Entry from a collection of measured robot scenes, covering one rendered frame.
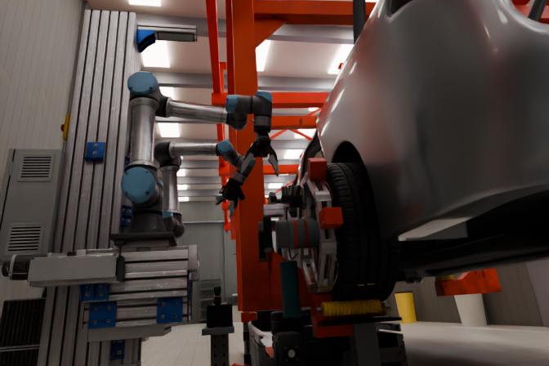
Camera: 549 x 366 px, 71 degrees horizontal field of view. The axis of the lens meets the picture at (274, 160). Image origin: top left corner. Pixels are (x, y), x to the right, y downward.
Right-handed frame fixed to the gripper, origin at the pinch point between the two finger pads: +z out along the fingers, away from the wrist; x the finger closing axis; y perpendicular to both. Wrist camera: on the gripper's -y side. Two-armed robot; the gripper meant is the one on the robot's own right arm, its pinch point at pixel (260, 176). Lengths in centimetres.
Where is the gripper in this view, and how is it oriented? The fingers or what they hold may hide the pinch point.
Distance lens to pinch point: 155.4
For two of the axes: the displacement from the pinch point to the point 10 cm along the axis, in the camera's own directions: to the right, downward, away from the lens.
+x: -9.8, -0.8, -2.0
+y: -2.1, 1.3, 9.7
